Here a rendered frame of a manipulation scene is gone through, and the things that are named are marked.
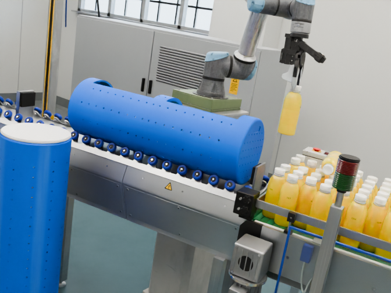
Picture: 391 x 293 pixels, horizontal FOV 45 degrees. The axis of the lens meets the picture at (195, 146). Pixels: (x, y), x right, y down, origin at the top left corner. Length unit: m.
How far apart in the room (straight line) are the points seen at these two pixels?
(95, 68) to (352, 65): 2.43
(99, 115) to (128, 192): 0.37
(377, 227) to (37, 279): 1.38
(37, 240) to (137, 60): 2.54
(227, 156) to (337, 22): 2.99
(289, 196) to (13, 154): 1.07
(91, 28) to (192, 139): 3.04
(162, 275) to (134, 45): 2.29
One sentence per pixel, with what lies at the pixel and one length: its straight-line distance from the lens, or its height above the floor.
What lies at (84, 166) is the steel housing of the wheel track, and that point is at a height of 0.84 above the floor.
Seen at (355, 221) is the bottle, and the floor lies 1.01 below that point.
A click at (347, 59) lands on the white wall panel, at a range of 4.58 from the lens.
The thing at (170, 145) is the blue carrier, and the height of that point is 1.07.
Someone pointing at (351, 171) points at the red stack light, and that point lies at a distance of 1.45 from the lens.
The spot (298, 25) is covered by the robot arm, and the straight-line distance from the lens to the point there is 1.82.
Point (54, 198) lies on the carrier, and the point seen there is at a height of 0.79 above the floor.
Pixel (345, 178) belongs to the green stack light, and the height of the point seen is 1.20.
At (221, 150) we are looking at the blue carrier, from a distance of 1.84.
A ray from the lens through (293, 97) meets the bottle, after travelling 1.83.
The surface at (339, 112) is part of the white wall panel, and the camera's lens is 4.61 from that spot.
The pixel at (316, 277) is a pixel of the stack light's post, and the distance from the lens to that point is 1.59.
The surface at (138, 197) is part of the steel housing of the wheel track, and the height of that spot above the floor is 0.78.
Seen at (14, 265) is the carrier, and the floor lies 0.49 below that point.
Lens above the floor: 1.58
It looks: 15 degrees down
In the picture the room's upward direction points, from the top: 9 degrees clockwise
